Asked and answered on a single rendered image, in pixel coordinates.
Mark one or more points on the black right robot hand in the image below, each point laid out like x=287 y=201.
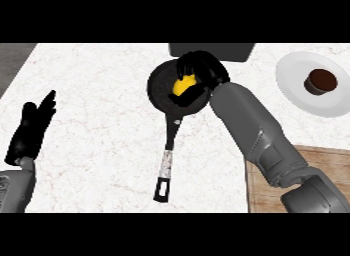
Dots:
x=200 y=71

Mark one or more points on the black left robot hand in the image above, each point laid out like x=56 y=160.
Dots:
x=29 y=133

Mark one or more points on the yellow lemon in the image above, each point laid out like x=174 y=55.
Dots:
x=183 y=86

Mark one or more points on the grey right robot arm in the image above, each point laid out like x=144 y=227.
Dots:
x=267 y=143

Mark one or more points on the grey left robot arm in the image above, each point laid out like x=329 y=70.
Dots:
x=7 y=188

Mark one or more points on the black frying pan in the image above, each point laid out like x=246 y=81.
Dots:
x=169 y=110

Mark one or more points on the wooden cutting board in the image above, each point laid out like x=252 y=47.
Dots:
x=324 y=180

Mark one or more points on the dark grey appliance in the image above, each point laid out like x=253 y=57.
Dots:
x=225 y=51

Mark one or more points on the white round plate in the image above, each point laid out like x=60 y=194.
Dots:
x=315 y=83

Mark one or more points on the brown chocolate cupcake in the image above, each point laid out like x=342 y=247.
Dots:
x=320 y=81

